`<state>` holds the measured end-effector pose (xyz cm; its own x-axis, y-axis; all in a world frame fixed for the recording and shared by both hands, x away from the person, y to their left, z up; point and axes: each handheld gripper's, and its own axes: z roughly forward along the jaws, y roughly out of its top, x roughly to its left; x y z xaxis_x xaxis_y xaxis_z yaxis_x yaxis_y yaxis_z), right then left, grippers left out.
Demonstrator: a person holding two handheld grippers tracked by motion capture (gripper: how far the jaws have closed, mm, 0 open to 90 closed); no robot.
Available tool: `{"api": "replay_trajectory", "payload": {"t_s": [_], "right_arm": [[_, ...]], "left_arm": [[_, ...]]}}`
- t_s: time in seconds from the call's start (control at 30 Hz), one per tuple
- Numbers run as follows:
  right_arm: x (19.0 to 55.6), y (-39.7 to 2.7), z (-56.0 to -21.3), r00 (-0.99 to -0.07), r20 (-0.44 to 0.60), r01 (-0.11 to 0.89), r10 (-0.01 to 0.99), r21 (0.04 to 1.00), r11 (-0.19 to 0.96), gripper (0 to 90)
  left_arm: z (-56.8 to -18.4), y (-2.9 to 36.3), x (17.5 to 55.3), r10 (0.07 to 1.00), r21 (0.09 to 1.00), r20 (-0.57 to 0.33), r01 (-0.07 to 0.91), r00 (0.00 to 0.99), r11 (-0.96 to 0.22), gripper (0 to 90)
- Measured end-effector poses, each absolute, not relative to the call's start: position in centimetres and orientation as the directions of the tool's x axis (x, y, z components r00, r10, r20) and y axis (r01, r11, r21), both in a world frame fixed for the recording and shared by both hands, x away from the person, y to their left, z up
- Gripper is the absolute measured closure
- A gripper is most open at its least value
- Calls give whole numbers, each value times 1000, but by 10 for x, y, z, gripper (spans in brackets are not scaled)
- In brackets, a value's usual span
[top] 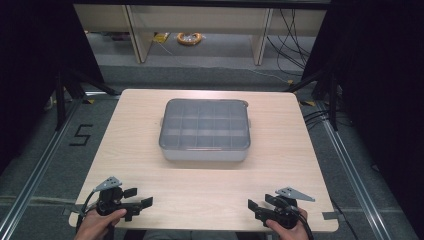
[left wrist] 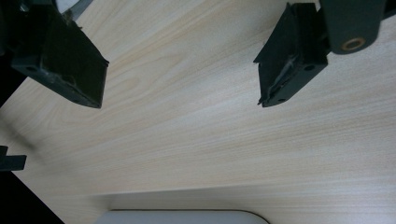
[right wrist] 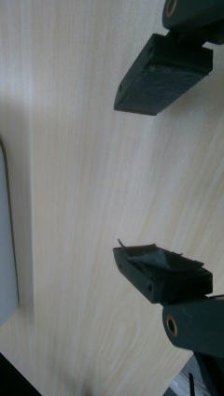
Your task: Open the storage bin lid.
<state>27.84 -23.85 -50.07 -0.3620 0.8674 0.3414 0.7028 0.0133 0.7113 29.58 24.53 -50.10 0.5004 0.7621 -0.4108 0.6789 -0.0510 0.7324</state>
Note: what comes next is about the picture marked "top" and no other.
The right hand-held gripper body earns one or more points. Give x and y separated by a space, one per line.
283 215

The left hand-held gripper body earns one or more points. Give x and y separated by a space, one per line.
108 201

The white compartment storage box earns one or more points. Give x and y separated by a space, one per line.
205 155

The clear plastic compartment box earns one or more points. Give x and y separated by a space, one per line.
204 123

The person's right hand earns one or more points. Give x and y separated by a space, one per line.
295 233

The person's left hand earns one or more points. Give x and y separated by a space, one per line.
95 226

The grey tape strip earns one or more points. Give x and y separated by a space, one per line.
71 211
330 215

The yellow floor tape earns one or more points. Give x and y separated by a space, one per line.
88 101
308 103

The black metal stand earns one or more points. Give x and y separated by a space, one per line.
60 100
333 100

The black curtain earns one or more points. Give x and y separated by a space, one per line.
383 83
30 66

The yellow packet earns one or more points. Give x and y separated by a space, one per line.
160 37

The white shelf unit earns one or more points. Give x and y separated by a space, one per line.
200 20

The aluminium floor rail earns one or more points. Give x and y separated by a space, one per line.
36 173
353 180

